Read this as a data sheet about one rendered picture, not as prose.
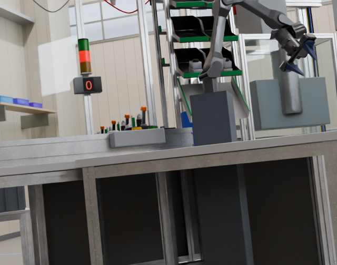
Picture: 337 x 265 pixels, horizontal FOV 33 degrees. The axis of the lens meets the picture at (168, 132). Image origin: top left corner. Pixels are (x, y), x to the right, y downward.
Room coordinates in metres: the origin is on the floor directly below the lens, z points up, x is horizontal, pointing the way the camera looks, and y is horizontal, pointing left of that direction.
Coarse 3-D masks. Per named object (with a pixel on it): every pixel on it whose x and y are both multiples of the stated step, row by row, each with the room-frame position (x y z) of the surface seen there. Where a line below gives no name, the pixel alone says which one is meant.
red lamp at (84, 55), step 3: (81, 51) 2.52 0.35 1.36; (84, 51) 2.52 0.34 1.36; (87, 51) 2.53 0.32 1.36; (81, 54) 2.52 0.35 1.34; (84, 54) 2.52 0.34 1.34; (87, 54) 2.53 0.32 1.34; (81, 57) 2.52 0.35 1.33; (84, 57) 2.52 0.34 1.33; (87, 57) 2.53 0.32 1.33; (90, 57) 2.55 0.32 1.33; (81, 60) 2.53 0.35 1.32; (84, 60) 2.52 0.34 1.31; (87, 60) 2.53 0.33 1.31; (90, 60) 2.54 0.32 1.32
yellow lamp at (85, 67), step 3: (81, 63) 2.53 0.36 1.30; (84, 63) 2.52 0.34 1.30; (87, 63) 2.53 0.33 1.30; (90, 63) 2.54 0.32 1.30; (81, 66) 2.53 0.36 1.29; (84, 66) 2.52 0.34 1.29; (87, 66) 2.52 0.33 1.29; (90, 66) 2.54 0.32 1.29; (81, 69) 2.53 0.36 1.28; (84, 69) 2.52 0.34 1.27; (87, 69) 2.52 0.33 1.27; (90, 69) 2.53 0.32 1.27; (81, 72) 2.53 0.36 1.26; (84, 72) 2.52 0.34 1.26; (87, 72) 2.52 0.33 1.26; (90, 72) 2.53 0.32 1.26
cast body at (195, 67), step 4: (192, 60) 2.53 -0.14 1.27; (196, 60) 2.52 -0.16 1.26; (192, 64) 2.51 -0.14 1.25; (196, 64) 2.52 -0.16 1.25; (200, 64) 2.52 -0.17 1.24; (192, 68) 2.52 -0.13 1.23; (196, 68) 2.52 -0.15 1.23; (200, 68) 2.53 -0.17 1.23; (192, 72) 2.53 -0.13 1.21; (196, 72) 2.52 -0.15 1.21
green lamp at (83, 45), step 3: (84, 39) 2.52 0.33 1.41; (78, 42) 2.53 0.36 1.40; (81, 42) 2.52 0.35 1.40; (84, 42) 2.52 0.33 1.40; (87, 42) 2.53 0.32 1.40; (78, 45) 2.53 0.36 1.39; (81, 45) 2.52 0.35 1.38; (84, 45) 2.52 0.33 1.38; (87, 45) 2.53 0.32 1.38; (78, 48) 2.53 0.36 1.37; (81, 48) 2.52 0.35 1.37; (84, 48) 2.52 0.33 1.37; (87, 48) 2.53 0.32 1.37; (78, 51) 2.54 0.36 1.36
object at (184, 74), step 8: (184, 48) 2.74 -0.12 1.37; (192, 48) 2.75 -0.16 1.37; (176, 56) 2.62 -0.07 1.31; (184, 56) 2.76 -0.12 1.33; (192, 56) 2.77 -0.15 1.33; (200, 56) 2.68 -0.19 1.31; (176, 64) 2.62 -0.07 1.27; (184, 64) 2.74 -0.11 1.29; (184, 72) 2.60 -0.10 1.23; (200, 72) 2.52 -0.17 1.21
